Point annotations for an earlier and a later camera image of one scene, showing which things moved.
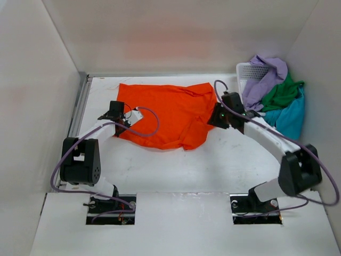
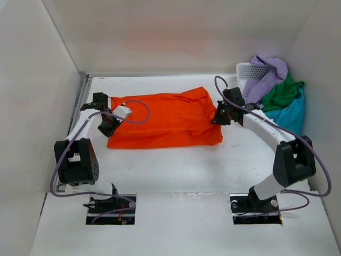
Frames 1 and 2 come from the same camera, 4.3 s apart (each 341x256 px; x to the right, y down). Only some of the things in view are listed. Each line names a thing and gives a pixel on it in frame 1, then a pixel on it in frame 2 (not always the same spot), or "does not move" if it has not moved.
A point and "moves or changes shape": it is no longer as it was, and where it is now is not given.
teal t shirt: x=289 y=120 does not move
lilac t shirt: x=254 y=90 does not move
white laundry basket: x=247 y=72 does not move
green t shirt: x=283 y=95 does not move
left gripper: x=122 y=124 to x=108 y=127
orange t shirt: x=184 y=113 moves or changes shape
